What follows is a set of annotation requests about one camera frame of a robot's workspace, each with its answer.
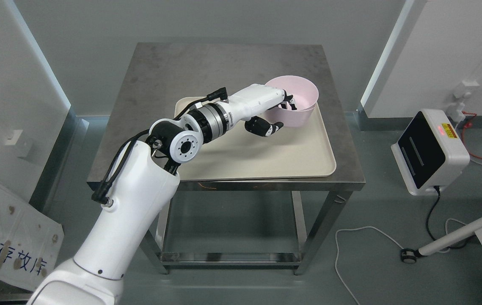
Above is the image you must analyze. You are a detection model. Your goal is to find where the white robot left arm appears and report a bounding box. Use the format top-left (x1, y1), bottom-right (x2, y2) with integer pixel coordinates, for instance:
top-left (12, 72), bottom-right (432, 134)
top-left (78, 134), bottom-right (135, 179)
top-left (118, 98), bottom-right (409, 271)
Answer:
top-left (28, 89), bottom-right (253, 305)

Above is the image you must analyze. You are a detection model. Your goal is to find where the white wall socket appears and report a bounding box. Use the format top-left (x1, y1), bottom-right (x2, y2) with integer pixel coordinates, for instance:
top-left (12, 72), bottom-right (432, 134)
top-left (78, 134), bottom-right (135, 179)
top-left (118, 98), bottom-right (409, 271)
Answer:
top-left (5, 130), bottom-right (34, 159)

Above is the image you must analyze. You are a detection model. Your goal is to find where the white floor cable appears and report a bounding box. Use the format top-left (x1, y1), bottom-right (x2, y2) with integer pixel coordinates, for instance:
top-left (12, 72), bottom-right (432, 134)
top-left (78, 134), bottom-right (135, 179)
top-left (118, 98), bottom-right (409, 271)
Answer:
top-left (335, 218), bottom-right (470, 305)

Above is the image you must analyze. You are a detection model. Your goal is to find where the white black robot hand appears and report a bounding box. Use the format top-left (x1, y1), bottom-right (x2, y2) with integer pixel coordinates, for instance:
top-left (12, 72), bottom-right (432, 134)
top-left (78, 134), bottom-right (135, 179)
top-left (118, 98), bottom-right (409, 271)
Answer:
top-left (226, 84), bottom-right (297, 137)

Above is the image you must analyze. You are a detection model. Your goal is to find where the white wall plug adapter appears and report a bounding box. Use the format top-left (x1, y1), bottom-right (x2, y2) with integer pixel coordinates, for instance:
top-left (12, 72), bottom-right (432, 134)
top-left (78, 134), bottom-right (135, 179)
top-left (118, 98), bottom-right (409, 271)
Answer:
top-left (445, 80), bottom-right (479, 123)

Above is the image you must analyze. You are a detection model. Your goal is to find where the pink bowl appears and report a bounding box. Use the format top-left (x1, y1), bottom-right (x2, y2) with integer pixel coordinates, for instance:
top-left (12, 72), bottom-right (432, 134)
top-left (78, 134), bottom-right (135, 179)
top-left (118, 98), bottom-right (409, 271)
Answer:
top-left (265, 75), bottom-right (319, 112)
top-left (263, 99), bottom-right (317, 128)

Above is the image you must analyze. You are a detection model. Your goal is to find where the white sign board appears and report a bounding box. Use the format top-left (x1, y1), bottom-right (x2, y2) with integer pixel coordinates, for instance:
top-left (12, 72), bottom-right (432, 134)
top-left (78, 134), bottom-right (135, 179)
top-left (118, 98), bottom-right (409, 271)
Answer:
top-left (0, 186), bottom-right (64, 291)

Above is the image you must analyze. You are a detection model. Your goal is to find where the black power cable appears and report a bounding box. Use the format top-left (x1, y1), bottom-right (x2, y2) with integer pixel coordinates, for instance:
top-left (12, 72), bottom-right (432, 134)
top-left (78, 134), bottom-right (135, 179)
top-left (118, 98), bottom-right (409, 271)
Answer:
top-left (425, 186), bottom-right (474, 250)

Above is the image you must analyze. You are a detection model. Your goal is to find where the white wheeled stand leg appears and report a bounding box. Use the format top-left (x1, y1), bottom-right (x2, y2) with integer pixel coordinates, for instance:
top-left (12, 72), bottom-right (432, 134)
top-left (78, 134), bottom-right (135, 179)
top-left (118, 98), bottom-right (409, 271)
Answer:
top-left (400, 217), bottom-right (482, 264)

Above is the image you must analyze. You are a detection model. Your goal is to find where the white black box device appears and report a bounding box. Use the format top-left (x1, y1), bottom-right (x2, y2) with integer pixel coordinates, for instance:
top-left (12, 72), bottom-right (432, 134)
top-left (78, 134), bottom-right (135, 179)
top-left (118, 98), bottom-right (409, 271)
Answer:
top-left (391, 109), bottom-right (470, 196)

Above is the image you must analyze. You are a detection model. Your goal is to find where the beige plastic tray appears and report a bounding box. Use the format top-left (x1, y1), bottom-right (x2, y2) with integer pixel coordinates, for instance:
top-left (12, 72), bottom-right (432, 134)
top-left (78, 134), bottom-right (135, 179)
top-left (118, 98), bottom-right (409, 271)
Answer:
top-left (178, 106), bottom-right (337, 181)

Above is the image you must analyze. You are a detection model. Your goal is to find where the stainless steel table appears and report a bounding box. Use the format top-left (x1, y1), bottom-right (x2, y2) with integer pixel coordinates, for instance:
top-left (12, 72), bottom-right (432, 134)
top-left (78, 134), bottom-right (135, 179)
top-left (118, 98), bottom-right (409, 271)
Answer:
top-left (87, 43), bottom-right (365, 275)

